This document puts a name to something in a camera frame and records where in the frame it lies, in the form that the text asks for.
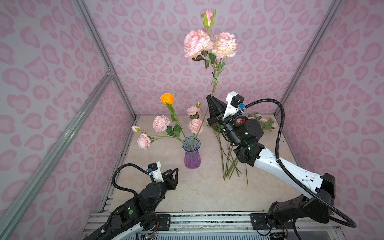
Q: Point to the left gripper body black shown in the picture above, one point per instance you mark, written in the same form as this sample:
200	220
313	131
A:
166	186

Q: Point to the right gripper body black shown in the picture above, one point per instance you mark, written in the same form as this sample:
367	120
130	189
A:
228	126

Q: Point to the purple glass vase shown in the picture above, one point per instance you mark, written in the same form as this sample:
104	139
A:
191	146

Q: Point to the pink peony flower stem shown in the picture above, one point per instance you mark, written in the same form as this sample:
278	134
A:
196	126

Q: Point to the pink peony branch with bud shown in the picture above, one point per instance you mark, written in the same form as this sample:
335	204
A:
161	130

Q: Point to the striped pink peony branch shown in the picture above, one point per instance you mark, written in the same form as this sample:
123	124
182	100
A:
213	51

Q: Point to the orange rose stem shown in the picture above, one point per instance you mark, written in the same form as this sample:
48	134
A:
172	114

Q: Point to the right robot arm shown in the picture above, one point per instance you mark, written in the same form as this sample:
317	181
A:
303	206

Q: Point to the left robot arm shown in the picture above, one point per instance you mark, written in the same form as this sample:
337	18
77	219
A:
139	213

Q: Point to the small pink peony sprig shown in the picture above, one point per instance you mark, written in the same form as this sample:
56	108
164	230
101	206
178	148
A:
194	112

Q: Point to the red rose stem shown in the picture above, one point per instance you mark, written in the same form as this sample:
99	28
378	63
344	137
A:
235	136

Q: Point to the small mixed roses spray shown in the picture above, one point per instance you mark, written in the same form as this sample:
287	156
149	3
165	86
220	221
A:
267	124

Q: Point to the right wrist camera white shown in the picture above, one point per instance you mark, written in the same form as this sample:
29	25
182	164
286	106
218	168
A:
235	104

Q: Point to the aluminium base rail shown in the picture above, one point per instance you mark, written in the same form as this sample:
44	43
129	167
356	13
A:
238	226

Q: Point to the right aluminium frame strut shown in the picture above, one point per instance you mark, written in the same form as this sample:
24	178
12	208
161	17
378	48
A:
320	21

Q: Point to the left aluminium frame strut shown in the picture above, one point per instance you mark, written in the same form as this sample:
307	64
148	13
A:
91	27

